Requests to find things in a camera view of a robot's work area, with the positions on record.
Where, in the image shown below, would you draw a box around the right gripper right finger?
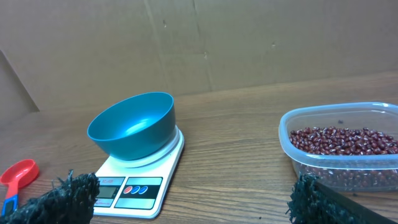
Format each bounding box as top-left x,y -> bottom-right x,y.
286,174 -> 395,224

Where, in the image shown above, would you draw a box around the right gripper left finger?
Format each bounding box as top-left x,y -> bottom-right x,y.
1,170 -> 100,224

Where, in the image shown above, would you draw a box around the red scoop with blue handle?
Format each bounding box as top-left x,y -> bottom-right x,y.
1,159 -> 40,216

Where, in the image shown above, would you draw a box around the red adzuki beans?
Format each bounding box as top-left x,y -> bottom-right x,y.
289,126 -> 397,156

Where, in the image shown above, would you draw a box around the white digital kitchen scale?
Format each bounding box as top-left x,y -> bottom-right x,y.
94,128 -> 185,219

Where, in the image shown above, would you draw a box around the teal plastic bowl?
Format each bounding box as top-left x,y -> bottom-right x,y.
87,92 -> 176,161

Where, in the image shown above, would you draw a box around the clear plastic container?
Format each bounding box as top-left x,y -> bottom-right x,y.
279,102 -> 397,191

